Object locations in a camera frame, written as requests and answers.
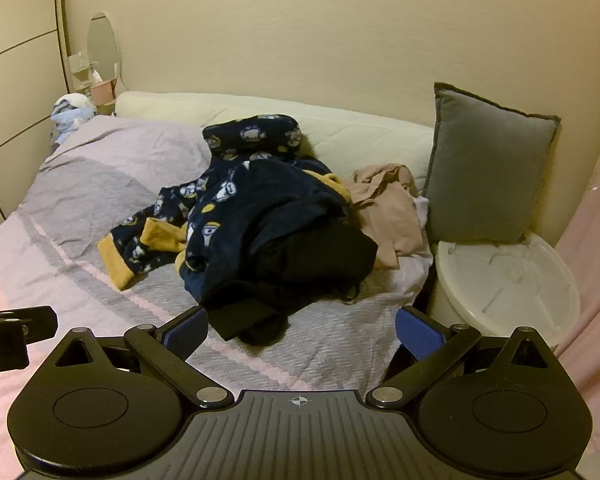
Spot cream long pillow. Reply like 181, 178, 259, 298
116, 91, 436, 181

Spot white round plastic bin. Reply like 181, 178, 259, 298
430, 232, 582, 356

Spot white wardrobe doors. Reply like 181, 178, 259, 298
0, 0, 67, 241

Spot navy printed fleece pajama top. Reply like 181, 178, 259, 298
182, 114, 354, 307

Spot pink grey striped bedspread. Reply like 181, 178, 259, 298
0, 115, 437, 461

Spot pink curtain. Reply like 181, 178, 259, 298
554, 125, 600, 408

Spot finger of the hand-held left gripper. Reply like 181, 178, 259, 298
0, 306, 59, 345

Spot blue white plush toy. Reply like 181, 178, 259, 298
50, 92, 97, 147

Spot small white cloth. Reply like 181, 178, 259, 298
412, 195, 432, 228

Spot small pink box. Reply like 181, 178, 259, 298
91, 80, 119, 104

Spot beige garment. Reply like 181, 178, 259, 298
350, 163, 434, 269

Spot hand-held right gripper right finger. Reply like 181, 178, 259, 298
366, 305, 561, 408

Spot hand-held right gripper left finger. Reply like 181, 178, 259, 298
45, 306, 235, 408

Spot grey cushion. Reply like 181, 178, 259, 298
422, 82, 562, 246

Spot black garment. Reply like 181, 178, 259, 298
202, 222, 379, 346

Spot oval mirror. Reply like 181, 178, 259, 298
86, 11, 122, 82

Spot clear cosmetic organizer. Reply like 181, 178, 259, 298
67, 51, 92, 94

